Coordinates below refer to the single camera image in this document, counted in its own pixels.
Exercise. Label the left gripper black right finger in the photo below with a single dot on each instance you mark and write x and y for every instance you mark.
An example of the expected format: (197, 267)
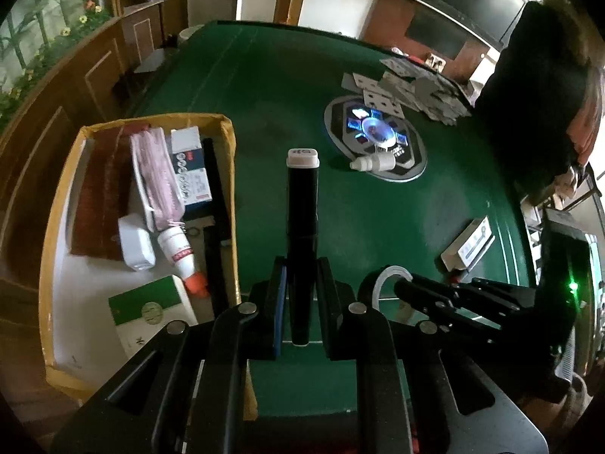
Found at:
(334, 298)

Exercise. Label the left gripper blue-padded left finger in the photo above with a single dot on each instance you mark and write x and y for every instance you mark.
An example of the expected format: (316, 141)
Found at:
(267, 327)

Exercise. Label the roll of adhesive tape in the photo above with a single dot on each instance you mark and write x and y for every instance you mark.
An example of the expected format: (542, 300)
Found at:
(377, 290)

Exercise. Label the white bottle with orange cap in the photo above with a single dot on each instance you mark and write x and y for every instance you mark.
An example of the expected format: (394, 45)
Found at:
(178, 251)

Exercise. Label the white blue orange medicine box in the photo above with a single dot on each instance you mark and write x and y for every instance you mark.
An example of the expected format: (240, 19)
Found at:
(469, 246)

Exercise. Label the green and white medicine box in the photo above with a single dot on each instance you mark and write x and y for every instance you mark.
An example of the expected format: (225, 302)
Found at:
(140, 313)

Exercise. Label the black tube with white cap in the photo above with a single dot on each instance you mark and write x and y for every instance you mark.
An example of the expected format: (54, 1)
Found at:
(302, 234)

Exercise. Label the white square plastic case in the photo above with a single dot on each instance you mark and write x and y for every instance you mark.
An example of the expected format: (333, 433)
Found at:
(136, 244)

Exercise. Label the pink cotton pad pack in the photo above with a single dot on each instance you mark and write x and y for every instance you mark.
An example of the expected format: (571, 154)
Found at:
(156, 181)

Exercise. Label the white and black medicine box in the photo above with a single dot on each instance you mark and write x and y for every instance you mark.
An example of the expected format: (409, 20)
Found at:
(189, 167)

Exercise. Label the dark red foil pouch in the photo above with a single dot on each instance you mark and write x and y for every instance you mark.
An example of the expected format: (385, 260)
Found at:
(105, 192)

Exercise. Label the small white dropper bottle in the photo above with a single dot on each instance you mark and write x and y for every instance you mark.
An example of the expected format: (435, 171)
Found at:
(377, 162)

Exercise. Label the yellow cardboard storage box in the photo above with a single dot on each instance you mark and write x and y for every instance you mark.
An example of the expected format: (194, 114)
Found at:
(80, 345)

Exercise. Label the round mahjong table centre console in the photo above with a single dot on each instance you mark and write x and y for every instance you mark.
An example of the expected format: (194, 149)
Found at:
(357, 130)

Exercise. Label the scattered playing cards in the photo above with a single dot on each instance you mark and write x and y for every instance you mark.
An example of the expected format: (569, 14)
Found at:
(406, 86)

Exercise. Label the person in dark clothing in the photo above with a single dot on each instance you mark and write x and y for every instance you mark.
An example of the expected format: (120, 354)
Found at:
(542, 108)

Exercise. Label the wooden cabinet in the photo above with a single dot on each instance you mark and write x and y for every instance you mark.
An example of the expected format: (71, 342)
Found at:
(93, 83)

